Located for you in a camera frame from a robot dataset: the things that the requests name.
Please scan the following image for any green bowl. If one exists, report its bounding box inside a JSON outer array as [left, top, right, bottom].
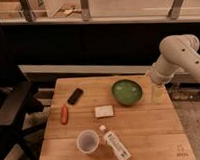
[[111, 79, 143, 106]]

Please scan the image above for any white plastic bottle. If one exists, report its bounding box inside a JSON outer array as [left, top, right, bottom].
[[100, 124, 131, 160]]

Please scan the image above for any black chair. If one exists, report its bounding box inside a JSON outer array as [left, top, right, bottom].
[[0, 25, 45, 160]]

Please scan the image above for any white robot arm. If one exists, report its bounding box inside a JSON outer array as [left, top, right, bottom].
[[146, 34, 200, 103]]

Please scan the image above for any white sponge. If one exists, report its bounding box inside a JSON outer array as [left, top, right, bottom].
[[95, 105, 114, 118]]

